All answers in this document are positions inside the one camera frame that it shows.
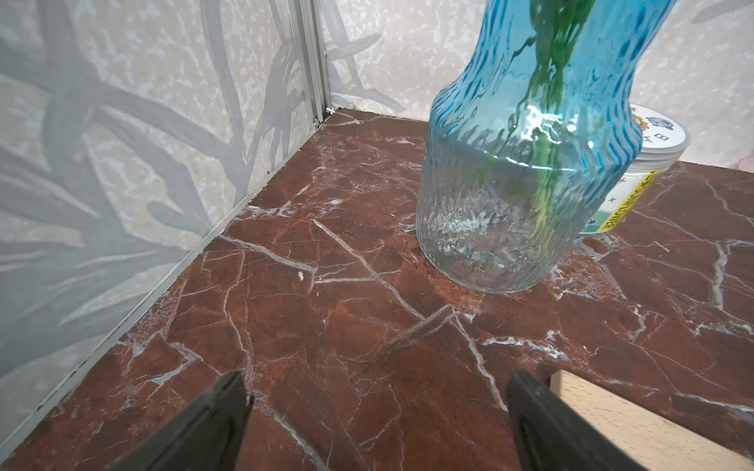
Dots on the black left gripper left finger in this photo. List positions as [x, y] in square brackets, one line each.
[206, 435]

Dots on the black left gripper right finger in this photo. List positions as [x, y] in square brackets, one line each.
[549, 435]

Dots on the natural wooden block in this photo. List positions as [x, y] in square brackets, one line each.
[651, 440]

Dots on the blue glass vase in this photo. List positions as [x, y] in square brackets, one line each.
[524, 146]

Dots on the small printed tin can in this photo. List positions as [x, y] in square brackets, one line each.
[664, 141]

